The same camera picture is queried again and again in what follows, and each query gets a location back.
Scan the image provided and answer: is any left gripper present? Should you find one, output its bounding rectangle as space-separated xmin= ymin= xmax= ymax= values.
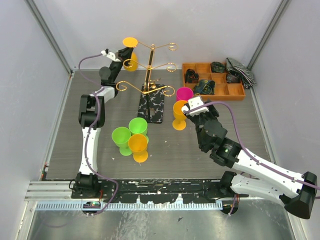
xmin=109 ymin=46 xmax=133 ymax=83

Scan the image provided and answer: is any orange goblet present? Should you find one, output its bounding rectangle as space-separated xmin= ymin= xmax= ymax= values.
xmin=122 ymin=37 xmax=138 ymax=72
xmin=128 ymin=134 xmax=149 ymax=163
xmin=172 ymin=100 xmax=188 ymax=131

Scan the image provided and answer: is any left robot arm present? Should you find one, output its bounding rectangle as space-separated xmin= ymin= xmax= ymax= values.
xmin=71 ymin=47 xmax=134 ymax=198

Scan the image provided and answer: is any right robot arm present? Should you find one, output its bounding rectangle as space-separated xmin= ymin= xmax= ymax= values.
xmin=181 ymin=102 xmax=320 ymax=220

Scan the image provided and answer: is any pink plastic goblet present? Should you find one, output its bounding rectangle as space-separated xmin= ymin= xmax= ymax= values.
xmin=176 ymin=87 xmax=194 ymax=101

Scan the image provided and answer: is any blue yellow floral tie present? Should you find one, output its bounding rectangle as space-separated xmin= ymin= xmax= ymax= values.
xmin=192 ymin=79 xmax=216 ymax=95

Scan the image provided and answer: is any wooden compartment tray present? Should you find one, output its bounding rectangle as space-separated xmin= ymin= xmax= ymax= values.
xmin=182 ymin=62 xmax=246 ymax=101

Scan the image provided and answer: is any black orange rolled tie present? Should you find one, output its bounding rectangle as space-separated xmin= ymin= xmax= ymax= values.
xmin=184 ymin=68 xmax=200 ymax=84

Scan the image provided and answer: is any dark patterned rolled tie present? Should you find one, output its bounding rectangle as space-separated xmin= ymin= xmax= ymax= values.
xmin=226 ymin=70 xmax=241 ymax=84

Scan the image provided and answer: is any dark green floral tie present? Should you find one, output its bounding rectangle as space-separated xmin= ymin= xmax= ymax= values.
xmin=210 ymin=61 xmax=226 ymax=74

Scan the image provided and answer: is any black white striped cloth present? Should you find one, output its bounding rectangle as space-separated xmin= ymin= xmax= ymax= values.
xmin=226 ymin=57 xmax=257 ymax=89

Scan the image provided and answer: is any green goblet back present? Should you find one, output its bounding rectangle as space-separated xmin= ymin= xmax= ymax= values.
xmin=128 ymin=117 xmax=149 ymax=143

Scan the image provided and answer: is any green goblet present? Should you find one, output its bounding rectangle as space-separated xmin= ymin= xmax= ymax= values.
xmin=111 ymin=126 xmax=132 ymax=157
xmin=128 ymin=117 xmax=149 ymax=143

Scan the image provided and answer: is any green goblet front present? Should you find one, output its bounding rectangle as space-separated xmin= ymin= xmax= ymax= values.
xmin=111 ymin=126 xmax=132 ymax=157

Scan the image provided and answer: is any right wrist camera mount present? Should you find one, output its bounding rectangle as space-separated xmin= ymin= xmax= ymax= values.
xmin=181 ymin=95 xmax=209 ymax=117

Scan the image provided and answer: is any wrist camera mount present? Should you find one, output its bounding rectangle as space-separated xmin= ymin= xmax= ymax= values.
xmin=100 ymin=48 xmax=121 ymax=62
xmin=181 ymin=95 xmax=209 ymax=117

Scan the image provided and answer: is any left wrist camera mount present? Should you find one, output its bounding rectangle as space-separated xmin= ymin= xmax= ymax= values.
xmin=100 ymin=48 xmax=121 ymax=62

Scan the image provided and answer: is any gold wire wine glass rack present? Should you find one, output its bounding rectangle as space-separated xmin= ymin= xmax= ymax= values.
xmin=115 ymin=44 xmax=176 ymax=124

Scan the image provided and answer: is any grey slotted cable duct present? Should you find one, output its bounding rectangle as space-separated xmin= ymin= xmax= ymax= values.
xmin=35 ymin=200 xmax=223 ymax=212

